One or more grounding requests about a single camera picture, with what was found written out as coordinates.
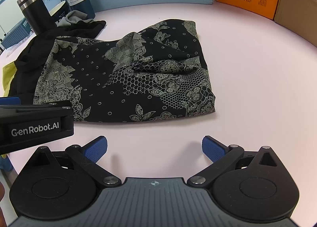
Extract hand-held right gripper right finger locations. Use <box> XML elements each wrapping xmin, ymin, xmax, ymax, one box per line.
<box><xmin>187</xmin><ymin>135</ymin><xmax>291</xmax><ymax>188</ymax></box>

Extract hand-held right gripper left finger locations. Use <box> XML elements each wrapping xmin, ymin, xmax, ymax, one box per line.
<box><xmin>30</xmin><ymin>135</ymin><xmax>122</xmax><ymax>188</ymax></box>

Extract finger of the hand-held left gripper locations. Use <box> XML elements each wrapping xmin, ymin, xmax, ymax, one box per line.
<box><xmin>0</xmin><ymin>96</ymin><xmax>74</xmax><ymax>125</ymax></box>

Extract black lace print garment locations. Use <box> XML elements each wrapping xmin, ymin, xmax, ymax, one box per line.
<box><xmin>32</xmin><ymin>19</ymin><xmax>216</xmax><ymax>122</ymax></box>

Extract yellow cloth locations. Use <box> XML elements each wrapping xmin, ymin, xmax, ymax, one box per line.
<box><xmin>2</xmin><ymin>62</ymin><xmax>18</xmax><ymax>96</ymax></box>

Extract black cloth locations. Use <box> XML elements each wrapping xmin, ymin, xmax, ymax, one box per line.
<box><xmin>7</xmin><ymin>20</ymin><xmax>107</xmax><ymax>98</ymax></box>

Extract blue ribbed crate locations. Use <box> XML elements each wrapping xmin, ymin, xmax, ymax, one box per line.
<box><xmin>0</xmin><ymin>20</ymin><xmax>34</xmax><ymax>49</ymax></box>

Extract black thermos silver bands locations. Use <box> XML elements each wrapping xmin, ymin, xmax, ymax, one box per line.
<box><xmin>17</xmin><ymin>0</ymin><xmax>54</xmax><ymax>36</ymax></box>

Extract black cup white logo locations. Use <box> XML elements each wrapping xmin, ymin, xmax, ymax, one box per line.
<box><xmin>48</xmin><ymin>1</ymin><xmax>70</xmax><ymax>28</ymax></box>

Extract grey cloth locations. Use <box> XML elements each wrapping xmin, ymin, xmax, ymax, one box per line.
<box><xmin>57</xmin><ymin>10</ymin><xmax>95</xmax><ymax>28</ymax></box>

